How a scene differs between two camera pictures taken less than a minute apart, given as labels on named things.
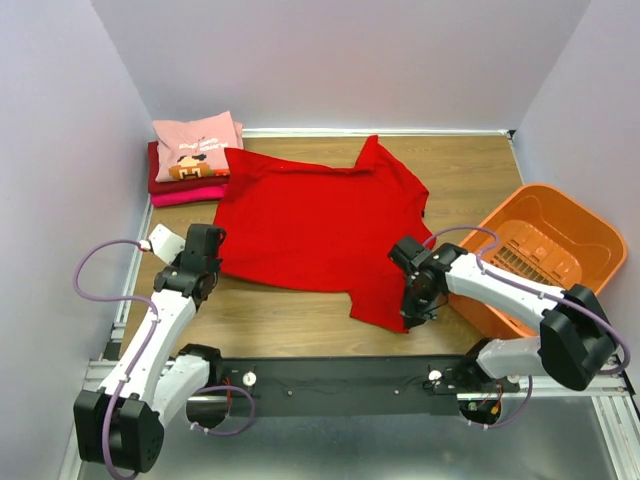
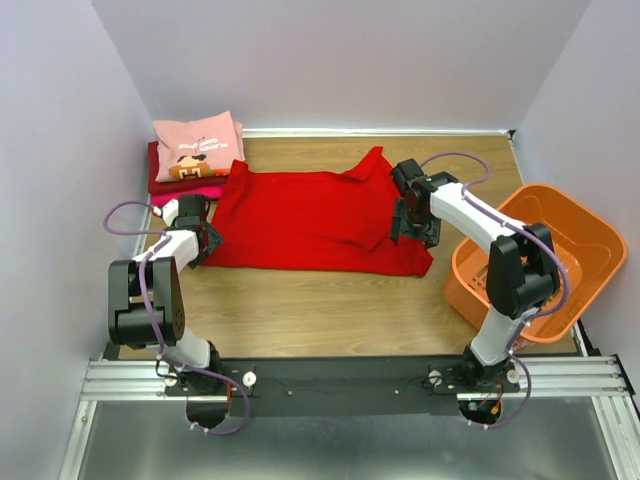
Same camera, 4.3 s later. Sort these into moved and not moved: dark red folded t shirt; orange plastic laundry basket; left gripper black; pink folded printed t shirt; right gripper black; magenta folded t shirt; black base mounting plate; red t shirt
Moved: right gripper black; left gripper black; red t shirt
Not moved: black base mounting plate; orange plastic laundry basket; magenta folded t shirt; dark red folded t shirt; pink folded printed t shirt
